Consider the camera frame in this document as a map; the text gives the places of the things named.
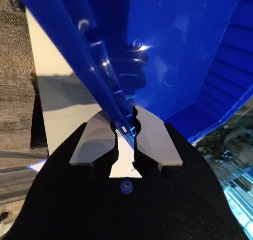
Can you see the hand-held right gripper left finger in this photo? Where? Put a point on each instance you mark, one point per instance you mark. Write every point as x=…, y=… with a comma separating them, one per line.
x=91, y=143

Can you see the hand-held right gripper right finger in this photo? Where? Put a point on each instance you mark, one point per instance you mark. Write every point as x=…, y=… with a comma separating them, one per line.
x=156, y=143

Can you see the blue plastic bin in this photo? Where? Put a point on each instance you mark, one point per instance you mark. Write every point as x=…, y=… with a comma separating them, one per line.
x=168, y=46

